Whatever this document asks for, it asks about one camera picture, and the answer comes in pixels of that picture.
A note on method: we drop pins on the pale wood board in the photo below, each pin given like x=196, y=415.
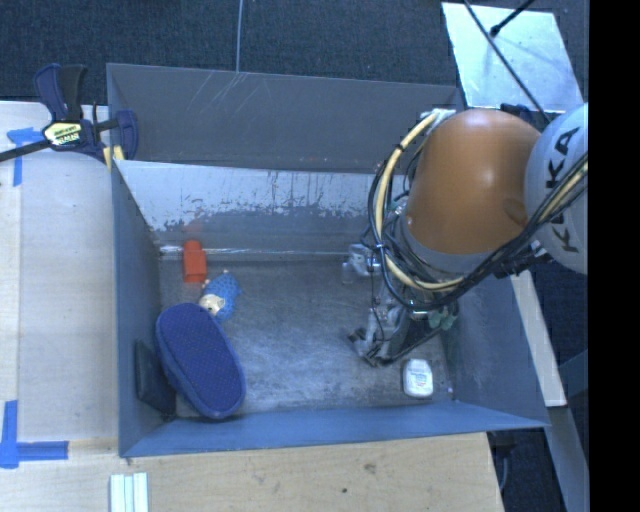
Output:
x=65, y=280

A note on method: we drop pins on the black flat block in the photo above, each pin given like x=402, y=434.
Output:
x=150, y=380

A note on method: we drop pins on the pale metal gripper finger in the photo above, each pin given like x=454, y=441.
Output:
x=357, y=262
x=369, y=345

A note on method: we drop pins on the blue toy hedgehog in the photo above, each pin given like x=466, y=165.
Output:
x=226, y=295

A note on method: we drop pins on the orange-red plastic block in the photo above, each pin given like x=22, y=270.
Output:
x=194, y=262

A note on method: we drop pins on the dark blue dotted slipper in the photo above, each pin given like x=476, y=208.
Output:
x=200, y=362

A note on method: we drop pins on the small white plastic container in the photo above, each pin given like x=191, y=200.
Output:
x=418, y=378

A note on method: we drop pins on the grey metal bin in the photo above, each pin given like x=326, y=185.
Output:
x=300, y=350

